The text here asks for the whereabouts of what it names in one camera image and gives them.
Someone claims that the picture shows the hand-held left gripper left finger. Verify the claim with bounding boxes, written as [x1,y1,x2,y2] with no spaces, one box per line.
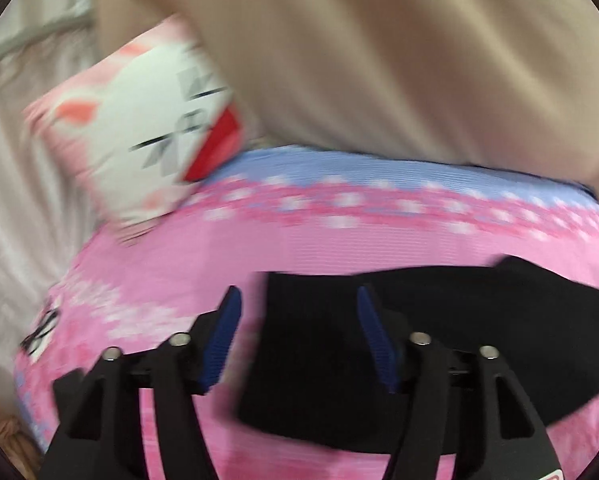
[39,285,243,480]

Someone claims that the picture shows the beige cloth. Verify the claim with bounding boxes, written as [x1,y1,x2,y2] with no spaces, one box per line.
[94,0,599,196]

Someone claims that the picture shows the white curtain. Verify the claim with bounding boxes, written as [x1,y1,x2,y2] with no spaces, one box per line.
[0,0,125,376]

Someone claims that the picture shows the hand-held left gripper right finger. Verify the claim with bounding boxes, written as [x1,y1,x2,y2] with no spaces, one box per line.
[357,284,563,480]

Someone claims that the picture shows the black pants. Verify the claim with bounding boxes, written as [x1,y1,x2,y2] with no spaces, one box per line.
[236,255,599,456]

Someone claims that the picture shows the pink white cat print pillow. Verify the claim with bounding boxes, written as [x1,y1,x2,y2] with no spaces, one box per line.
[22,15,245,241]

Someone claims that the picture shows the pink floral bed sheet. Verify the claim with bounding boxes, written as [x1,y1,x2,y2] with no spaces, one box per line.
[12,145,599,480]

